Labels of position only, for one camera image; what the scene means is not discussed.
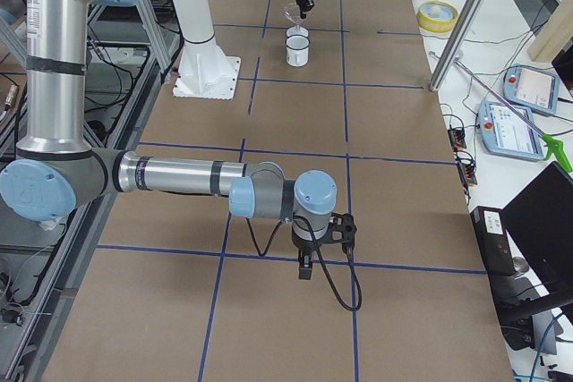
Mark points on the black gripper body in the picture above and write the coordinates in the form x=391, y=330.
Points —
x=305, y=246

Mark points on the clear plastic funnel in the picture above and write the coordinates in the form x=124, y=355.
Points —
x=291, y=12

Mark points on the white cup lid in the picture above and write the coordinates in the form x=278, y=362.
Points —
x=297, y=30

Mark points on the white enamel cup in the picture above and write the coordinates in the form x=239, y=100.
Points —
x=297, y=50

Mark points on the yellow tape roll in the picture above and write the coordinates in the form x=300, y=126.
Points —
x=437, y=16

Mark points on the black computer box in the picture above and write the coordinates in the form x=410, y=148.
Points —
x=492, y=241

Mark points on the orange black connector board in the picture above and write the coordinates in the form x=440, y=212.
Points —
x=457, y=137

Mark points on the near teach pendant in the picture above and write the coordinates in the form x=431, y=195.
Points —
x=505, y=134

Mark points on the teach pendant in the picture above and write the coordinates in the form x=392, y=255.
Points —
x=532, y=87
x=505, y=134

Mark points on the black monitor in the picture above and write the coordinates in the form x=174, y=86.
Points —
x=539, y=221

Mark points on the far teach pendant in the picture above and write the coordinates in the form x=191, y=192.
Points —
x=532, y=87

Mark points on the wooden beam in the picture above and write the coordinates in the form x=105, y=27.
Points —
x=554, y=35

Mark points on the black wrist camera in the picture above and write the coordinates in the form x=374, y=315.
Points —
x=342, y=230

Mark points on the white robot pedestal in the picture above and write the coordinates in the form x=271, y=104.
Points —
x=204, y=70

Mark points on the aluminium frame post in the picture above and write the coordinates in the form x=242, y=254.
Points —
x=450, y=51

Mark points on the green handled grabber stick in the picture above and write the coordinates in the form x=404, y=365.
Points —
x=554, y=147

